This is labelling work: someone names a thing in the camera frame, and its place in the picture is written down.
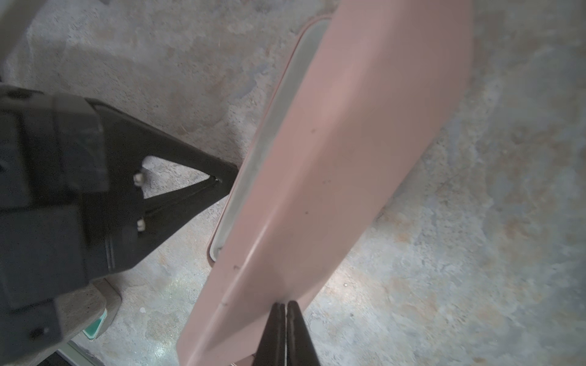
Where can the mint case yellow glasses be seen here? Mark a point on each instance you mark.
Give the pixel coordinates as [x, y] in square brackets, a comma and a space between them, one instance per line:
[87, 312]

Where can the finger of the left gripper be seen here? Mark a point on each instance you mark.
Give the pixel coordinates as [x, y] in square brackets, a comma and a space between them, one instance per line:
[129, 142]

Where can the pink grey case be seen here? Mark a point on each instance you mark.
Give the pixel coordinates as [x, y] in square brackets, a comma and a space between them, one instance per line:
[365, 91]

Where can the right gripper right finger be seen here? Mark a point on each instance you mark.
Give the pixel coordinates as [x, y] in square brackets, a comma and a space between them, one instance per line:
[300, 348]

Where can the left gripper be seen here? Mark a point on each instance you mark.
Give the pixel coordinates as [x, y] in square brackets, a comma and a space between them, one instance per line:
[53, 153]

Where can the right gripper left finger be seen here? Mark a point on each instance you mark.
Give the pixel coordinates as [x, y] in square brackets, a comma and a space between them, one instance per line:
[271, 349]

